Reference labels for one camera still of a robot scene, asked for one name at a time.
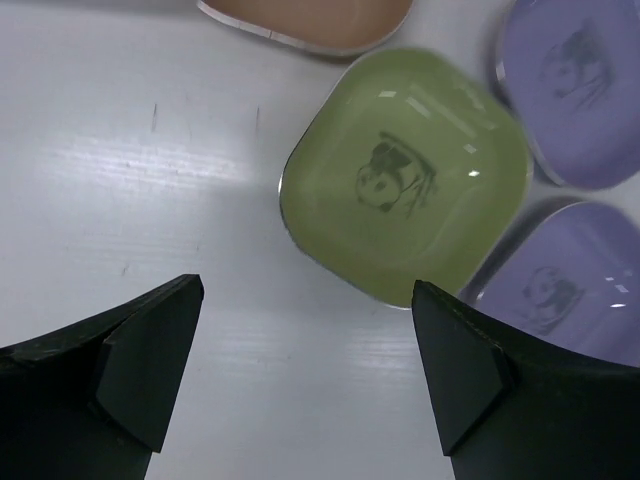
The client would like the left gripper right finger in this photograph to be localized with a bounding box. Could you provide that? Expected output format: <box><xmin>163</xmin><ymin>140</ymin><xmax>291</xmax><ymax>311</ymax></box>
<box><xmin>411</xmin><ymin>281</ymin><xmax>639</xmax><ymax>480</ymax></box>

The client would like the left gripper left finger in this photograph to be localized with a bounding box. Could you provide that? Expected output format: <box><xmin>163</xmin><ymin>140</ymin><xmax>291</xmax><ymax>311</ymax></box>
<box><xmin>1</xmin><ymin>274</ymin><xmax>204</xmax><ymax>479</ymax></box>

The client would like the purple plate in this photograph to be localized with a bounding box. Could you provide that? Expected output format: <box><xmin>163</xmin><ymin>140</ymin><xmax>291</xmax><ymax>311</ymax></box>
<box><xmin>495</xmin><ymin>0</ymin><xmax>639</xmax><ymax>190</ymax></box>
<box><xmin>462</xmin><ymin>201</ymin><xmax>639</xmax><ymax>367</ymax></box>

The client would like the green plate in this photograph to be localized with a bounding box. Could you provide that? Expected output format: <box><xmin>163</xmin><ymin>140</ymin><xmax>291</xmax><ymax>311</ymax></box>
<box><xmin>279</xmin><ymin>47</ymin><xmax>533</xmax><ymax>309</ymax></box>

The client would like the brown plate near bin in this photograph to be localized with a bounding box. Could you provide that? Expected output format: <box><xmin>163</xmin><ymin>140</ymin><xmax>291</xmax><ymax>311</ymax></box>
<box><xmin>196</xmin><ymin>0</ymin><xmax>414</xmax><ymax>57</ymax></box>

